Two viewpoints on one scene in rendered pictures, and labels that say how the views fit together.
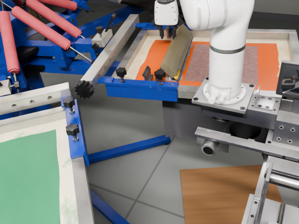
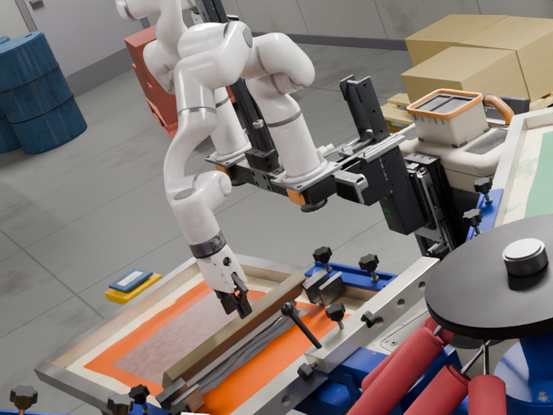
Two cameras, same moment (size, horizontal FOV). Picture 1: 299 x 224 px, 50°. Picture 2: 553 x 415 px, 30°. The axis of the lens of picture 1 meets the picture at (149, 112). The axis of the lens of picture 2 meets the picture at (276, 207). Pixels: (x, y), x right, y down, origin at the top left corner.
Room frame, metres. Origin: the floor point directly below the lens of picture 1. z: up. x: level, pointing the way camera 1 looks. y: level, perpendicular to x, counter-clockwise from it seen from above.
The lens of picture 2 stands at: (2.81, 1.29, 2.05)
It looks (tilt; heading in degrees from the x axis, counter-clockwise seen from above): 21 degrees down; 219
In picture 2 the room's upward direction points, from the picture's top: 22 degrees counter-clockwise
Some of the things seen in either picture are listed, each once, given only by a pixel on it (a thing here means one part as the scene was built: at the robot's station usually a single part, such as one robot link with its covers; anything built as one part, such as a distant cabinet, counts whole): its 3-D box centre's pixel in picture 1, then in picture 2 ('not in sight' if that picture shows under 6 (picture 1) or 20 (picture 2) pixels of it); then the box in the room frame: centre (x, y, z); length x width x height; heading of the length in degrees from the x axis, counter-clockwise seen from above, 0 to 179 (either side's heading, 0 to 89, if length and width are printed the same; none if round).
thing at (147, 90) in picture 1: (142, 88); (355, 285); (1.09, 0.02, 0.98); 0.30 x 0.05 x 0.07; 71
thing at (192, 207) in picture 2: not in sight; (204, 204); (1.30, -0.12, 1.33); 0.15 x 0.10 x 0.11; 11
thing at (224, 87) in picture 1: (224, 72); (299, 142); (0.76, -0.22, 1.21); 0.16 x 0.13 x 0.15; 150
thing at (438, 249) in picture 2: (85, 87); (438, 263); (1.08, 0.24, 1.02); 0.07 x 0.06 x 0.07; 71
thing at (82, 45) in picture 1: (93, 45); (364, 368); (1.45, 0.24, 1.02); 0.17 x 0.06 x 0.05; 71
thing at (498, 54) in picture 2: not in sight; (467, 80); (-2.22, -1.19, 0.22); 1.17 x 0.80 x 0.44; 60
